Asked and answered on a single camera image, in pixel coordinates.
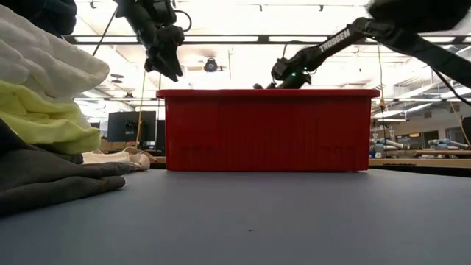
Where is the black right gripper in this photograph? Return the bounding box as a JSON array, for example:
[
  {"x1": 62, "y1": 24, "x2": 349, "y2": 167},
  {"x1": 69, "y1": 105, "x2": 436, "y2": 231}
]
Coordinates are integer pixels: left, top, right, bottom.
[{"x1": 252, "y1": 54, "x2": 314, "y2": 91}]

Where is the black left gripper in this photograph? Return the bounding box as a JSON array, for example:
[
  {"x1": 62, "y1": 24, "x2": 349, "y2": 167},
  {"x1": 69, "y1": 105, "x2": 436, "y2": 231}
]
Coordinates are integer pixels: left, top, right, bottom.
[{"x1": 141, "y1": 22, "x2": 185, "y2": 83}]

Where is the white textured towel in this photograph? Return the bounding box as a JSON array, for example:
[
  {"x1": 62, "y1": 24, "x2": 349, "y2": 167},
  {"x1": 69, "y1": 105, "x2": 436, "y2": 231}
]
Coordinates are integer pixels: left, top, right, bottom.
[{"x1": 0, "y1": 5, "x2": 110, "y2": 101}]

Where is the dark navy garment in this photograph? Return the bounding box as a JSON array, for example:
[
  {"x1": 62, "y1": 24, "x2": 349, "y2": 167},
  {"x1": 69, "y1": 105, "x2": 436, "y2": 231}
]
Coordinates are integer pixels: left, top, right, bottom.
[{"x1": 0, "y1": 0, "x2": 78, "y2": 38}]

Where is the yellow t-shirt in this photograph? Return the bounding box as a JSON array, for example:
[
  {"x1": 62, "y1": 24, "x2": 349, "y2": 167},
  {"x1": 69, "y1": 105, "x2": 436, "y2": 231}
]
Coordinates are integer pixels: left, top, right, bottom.
[{"x1": 0, "y1": 79, "x2": 102, "y2": 155}]

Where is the dark grey sweatshirt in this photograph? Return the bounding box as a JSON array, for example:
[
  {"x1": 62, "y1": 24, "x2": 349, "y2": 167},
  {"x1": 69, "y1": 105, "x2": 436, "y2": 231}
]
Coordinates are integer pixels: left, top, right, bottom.
[{"x1": 0, "y1": 119, "x2": 130, "y2": 216}]

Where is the red plastic bin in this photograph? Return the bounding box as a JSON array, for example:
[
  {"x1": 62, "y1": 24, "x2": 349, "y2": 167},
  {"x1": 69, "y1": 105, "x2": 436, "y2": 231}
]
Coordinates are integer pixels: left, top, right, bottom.
[{"x1": 156, "y1": 88, "x2": 381, "y2": 173}]

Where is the black computer monitor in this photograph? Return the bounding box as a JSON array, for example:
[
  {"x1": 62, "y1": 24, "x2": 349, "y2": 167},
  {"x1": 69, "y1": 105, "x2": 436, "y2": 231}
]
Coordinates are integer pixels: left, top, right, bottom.
[{"x1": 107, "y1": 110, "x2": 157, "y2": 143}]

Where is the white garment with black print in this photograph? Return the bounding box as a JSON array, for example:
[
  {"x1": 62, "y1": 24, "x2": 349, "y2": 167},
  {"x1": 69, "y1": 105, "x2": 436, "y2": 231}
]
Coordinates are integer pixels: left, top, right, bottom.
[{"x1": 81, "y1": 146, "x2": 152, "y2": 172}]

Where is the black left wrist camera cable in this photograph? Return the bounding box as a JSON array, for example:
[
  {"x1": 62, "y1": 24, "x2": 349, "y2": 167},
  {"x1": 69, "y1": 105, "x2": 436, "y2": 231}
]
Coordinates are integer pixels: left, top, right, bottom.
[{"x1": 174, "y1": 10, "x2": 194, "y2": 33}]

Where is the thin yellowish hanging cord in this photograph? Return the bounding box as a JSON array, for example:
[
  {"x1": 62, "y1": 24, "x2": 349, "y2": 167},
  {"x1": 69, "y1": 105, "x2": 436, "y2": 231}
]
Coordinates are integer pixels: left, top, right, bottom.
[{"x1": 135, "y1": 71, "x2": 147, "y2": 150}]

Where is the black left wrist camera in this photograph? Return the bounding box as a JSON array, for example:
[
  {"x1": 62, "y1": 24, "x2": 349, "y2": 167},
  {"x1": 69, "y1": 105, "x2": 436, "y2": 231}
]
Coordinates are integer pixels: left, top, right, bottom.
[{"x1": 149, "y1": 0, "x2": 178, "y2": 27}]

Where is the overhead frame light bar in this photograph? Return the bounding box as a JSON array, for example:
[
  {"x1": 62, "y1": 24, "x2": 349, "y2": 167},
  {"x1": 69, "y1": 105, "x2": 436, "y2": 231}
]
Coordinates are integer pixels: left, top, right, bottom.
[{"x1": 64, "y1": 35, "x2": 471, "y2": 46}]

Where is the thin black diagonal cable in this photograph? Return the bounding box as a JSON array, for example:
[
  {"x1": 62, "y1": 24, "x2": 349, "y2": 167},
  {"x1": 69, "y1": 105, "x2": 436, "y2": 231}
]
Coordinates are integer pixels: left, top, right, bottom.
[{"x1": 91, "y1": 9, "x2": 118, "y2": 57}]

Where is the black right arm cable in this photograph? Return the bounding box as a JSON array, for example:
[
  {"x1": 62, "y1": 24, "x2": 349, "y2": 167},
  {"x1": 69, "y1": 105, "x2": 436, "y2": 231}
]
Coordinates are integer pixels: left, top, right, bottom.
[{"x1": 431, "y1": 68, "x2": 471, "y2": 108}]

